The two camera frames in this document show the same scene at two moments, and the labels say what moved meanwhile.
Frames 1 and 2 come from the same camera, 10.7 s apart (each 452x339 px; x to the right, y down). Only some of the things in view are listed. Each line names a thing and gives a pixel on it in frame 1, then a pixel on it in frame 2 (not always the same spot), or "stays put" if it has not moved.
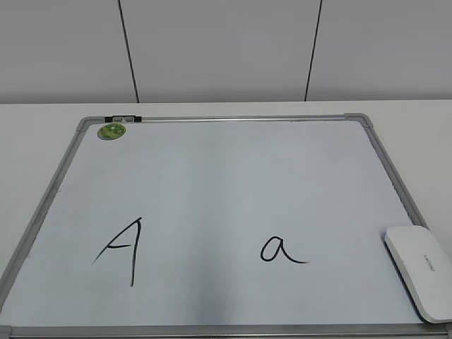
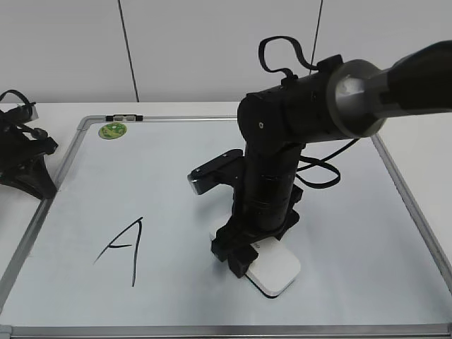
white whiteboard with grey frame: (217, 227) stays put
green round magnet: (111, 131) stays put
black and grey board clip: (123, 119) stays put
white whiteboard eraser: (425, 261) to (277, 265)
